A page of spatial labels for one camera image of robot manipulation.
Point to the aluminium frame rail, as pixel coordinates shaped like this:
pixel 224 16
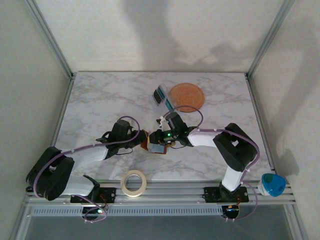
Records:
pixel 175 192

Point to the grey aluminium frame leg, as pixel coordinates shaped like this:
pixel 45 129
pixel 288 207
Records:
pixel 20 222
pixel 297 222

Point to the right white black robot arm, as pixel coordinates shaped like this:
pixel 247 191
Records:
pixel 237 147

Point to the aluminium frame post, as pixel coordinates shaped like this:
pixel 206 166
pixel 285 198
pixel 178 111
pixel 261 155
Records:
pixel 51 40
pixel 268 40

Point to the orange round plate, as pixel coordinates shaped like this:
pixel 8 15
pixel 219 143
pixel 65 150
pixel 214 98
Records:
pixel 187 96

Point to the aluminium table side rail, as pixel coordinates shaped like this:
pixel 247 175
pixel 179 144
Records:
pixel 255 96
pixel 64 105

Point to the clear plastic card box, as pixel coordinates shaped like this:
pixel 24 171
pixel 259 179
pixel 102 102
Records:
pixel 165 87

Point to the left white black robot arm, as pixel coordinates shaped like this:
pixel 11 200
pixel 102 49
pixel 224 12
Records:
pixel 50 175

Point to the black plastic card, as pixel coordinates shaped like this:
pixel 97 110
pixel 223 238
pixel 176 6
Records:
pixel 157 96

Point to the beige masking tape roll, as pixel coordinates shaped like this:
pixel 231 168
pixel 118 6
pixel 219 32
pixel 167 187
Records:
pixel 122 183

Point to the blue lidded plastic cup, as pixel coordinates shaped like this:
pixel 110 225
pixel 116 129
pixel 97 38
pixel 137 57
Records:
pixel 273 186

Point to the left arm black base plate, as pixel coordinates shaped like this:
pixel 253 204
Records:
pixel 110 195

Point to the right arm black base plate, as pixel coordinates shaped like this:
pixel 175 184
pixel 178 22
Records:
pixel 211 195

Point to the brown leather card holder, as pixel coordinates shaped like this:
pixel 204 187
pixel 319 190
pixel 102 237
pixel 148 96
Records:
pixel 158 149

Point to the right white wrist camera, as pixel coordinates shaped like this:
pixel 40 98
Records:
pixel 163 123

